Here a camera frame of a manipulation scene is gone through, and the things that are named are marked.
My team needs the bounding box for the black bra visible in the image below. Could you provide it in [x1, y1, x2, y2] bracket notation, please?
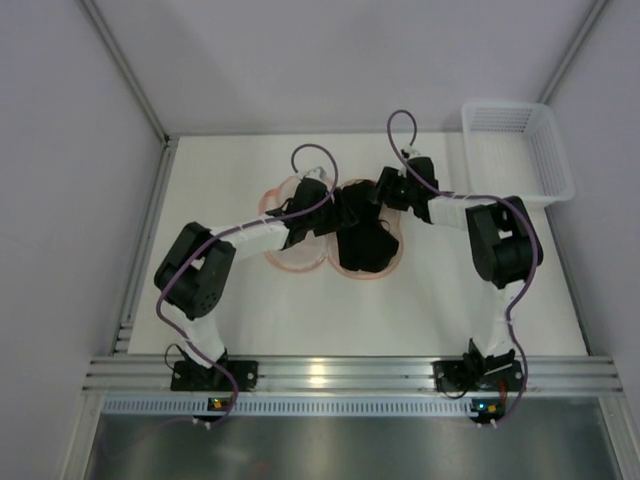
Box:
[336, 180, 402, 275]

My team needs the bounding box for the white plastic basket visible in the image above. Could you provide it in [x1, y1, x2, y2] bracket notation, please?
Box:
[461, 100, 576, 207]

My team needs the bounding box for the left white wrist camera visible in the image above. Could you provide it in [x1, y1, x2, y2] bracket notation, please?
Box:
[297, 166, 333, 188]

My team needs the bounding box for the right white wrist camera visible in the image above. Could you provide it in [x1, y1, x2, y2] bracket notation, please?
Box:
[400, 146, 422, 162]

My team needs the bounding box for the aluminium mounting rail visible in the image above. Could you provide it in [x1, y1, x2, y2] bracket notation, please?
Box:
[82, 355, 623, 397]

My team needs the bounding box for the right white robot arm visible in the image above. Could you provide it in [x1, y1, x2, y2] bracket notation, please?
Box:
[369, 155, 543, 357]

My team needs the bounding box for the aluminium frame post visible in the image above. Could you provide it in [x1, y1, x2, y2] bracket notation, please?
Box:
[536, 0, 614, 105]
[77, 0, 170, 145]

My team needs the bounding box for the left aluminium frame post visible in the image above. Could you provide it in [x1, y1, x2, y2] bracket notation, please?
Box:
[77, 0, 170, 145]

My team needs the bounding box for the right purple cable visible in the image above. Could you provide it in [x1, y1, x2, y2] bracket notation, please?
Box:
[387, 110, 545, 421]

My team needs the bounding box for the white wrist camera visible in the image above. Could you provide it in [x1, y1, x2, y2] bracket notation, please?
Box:
[297, 166, 333, 188]
[400, 146, 422, 162]

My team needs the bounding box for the right aluminium frame post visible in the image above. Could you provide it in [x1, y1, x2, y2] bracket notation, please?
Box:
[536, 0, 614, 105]

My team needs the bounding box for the purple cable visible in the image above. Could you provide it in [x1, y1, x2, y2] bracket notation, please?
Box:
[156, 143, 342, 419]
[387, 110, 545, 421]

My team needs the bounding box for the white slotted cable duct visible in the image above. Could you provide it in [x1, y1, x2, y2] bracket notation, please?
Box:
[102, 395, 501, 418]

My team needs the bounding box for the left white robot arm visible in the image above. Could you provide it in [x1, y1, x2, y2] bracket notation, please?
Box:
[154, 178, 357, 369]

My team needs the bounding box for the peach floral mesh laundry bag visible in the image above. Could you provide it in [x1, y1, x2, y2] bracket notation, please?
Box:
[264, 178, 404, 280]

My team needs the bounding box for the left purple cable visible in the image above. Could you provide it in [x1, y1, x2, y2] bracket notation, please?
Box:
[156, 143, 342, 419]

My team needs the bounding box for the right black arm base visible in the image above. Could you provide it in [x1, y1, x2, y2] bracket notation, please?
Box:
[433, 359, 524, 394]

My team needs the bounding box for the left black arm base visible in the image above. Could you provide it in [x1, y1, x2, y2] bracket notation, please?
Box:
[170, 359, 259, 392]

